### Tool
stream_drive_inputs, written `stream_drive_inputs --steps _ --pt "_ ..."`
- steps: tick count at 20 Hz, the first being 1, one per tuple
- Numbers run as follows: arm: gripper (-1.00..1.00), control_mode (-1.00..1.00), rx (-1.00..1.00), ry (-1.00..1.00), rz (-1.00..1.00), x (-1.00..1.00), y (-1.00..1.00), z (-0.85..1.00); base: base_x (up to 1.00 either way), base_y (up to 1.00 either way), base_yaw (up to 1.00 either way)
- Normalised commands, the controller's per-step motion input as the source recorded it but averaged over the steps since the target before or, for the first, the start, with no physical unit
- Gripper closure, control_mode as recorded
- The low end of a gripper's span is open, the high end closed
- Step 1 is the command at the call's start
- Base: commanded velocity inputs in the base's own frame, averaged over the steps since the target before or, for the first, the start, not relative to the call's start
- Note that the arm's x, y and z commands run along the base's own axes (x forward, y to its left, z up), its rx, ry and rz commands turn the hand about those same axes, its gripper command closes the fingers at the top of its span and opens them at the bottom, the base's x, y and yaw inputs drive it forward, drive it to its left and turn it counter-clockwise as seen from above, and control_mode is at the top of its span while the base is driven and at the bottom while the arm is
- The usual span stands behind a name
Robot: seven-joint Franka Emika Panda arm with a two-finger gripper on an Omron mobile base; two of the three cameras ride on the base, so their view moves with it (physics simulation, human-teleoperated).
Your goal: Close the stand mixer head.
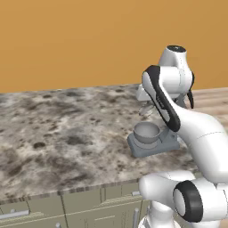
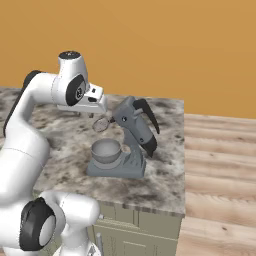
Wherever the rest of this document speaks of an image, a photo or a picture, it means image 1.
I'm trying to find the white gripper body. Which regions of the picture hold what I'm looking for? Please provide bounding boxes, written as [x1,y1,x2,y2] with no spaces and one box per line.
[135,84,156,102]

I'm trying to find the grey mixer bowl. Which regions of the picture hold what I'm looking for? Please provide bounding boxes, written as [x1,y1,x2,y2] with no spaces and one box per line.
[133,121,161,145]

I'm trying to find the grey stand mixer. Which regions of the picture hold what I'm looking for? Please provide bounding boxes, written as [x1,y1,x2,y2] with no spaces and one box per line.
[126,101,181,159]

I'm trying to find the olive drawer front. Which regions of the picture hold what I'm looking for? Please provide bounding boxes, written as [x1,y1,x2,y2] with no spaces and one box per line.
[0,199,31,224]
[101,181,144,207]

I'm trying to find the olive cupboard door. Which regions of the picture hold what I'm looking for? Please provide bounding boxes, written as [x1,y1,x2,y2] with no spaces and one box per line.
[100,202,150,228]

